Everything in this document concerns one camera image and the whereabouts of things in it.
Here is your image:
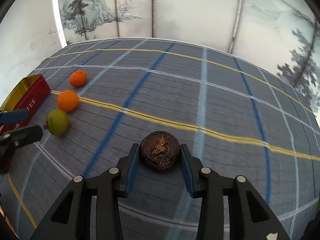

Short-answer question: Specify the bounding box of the green fruit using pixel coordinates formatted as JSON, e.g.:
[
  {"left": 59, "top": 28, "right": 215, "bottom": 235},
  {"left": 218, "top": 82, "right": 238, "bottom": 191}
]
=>
[{"left": 45, "top": 109, "right": 69, "bottom": 137}]

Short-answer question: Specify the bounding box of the smooth orange mandarin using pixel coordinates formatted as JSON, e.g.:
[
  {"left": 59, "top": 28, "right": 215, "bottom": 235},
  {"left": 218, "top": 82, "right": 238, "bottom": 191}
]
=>
[{"left": 57, "top": 90, "right": 80, "bottom": 112}]

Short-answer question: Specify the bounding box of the orange mandarin with stem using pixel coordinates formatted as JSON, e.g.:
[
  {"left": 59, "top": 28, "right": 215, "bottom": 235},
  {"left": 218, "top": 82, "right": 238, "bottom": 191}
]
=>
[{"left": 69, "top": 70, "right": 87, "bottom": 88}]

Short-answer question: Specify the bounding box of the dark brown passion fruit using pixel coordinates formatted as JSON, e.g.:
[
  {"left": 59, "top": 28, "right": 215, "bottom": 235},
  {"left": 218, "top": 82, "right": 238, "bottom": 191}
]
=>
[{"left": 139, "top": 131, "right": 181, "bottom": 173}]

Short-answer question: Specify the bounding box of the gold red toffee tin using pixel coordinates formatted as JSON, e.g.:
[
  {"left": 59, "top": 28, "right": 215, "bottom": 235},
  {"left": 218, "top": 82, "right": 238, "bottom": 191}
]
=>
[{"left": 1, "top": 74, "right": 51, "bottom": 134}]

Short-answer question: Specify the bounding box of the landscape painted folding screen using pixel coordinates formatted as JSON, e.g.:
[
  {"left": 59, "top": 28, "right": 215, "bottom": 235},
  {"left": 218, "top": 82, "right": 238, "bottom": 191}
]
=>
[{"left": 52, "top": 0, "right": 319, "bottom": 112}]

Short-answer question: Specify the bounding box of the blue plaid tablecloth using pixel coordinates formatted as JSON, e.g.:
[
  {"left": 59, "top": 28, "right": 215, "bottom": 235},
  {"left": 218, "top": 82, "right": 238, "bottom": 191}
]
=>
[{"left": 1, "top": 38, "right": 319, "bottom": 239}]

